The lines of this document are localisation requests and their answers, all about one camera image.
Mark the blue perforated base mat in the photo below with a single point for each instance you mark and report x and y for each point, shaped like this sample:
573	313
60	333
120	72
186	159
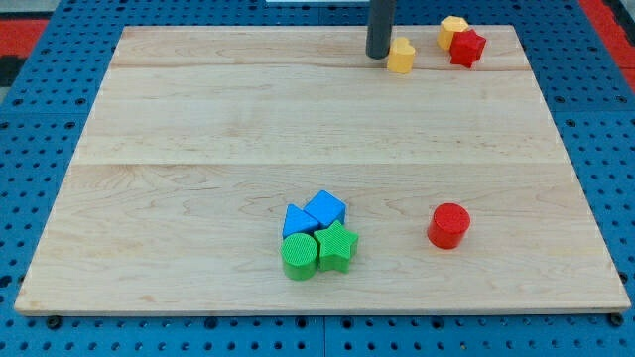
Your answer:
43	114

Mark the blue cube block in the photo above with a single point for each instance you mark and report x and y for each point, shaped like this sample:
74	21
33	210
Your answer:
326	208

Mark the yellow hexagon block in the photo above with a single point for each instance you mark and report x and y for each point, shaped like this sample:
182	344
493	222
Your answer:
449	26

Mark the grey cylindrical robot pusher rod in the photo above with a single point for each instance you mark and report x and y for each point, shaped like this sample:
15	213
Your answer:
379	28

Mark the red cylinder block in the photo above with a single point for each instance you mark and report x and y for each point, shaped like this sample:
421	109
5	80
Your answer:
449	223

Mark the red star block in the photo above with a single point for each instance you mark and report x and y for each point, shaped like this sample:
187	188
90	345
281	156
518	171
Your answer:
466	48

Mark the blue triangle block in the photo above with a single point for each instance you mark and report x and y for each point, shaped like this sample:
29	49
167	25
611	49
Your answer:
298	221

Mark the yellow heart block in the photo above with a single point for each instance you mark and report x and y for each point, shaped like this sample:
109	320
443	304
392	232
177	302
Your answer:
401	56

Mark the light wooden board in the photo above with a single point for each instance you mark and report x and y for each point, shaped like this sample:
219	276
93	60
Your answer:
200	137

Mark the green cylinder block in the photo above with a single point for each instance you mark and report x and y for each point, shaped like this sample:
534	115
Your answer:
299	253

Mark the green star block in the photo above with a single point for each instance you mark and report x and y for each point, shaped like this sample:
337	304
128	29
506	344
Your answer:
336	247

